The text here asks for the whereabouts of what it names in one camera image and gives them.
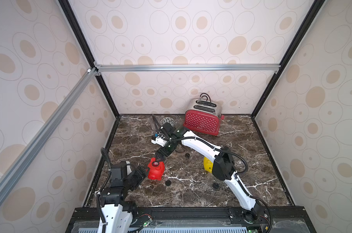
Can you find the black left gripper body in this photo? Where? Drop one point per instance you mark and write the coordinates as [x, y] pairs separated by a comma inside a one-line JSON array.
[[133, 179]]

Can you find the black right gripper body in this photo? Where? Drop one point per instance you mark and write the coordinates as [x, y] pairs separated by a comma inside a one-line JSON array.
[[162, 154]]

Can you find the red piggy bank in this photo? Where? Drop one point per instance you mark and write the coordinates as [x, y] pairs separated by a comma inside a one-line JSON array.
[[156, 169]]

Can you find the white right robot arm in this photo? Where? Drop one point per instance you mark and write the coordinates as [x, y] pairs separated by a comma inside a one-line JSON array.
[[226, 166]]

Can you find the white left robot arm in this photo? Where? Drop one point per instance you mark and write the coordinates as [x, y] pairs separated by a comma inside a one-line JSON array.
[[116, 214]]

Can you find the yellow piggy bank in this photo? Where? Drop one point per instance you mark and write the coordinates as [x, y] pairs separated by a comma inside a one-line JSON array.
[[208, 165]]

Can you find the floral patterned bowl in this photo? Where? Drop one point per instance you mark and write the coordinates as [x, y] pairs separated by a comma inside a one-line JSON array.
[[168, 120]]

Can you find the clear drinking glass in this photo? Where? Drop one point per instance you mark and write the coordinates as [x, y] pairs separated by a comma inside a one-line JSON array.
[[152, 122]]

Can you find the red polka dot toaster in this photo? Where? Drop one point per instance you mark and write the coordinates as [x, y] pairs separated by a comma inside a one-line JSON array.
[[203, 115]]

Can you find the aluminium frame rail back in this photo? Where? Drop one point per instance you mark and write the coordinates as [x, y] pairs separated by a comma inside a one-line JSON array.
[[203, 67]]

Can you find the aluminium frame rail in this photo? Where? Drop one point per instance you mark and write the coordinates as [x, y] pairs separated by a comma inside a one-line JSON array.
[[21, 164], [203, 67]]

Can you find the aluminium frame rail left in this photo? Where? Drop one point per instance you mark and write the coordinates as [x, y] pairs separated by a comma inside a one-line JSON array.
[[21, 164]]

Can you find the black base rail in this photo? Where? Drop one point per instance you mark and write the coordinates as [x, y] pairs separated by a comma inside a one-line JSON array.
[[286, 219]]

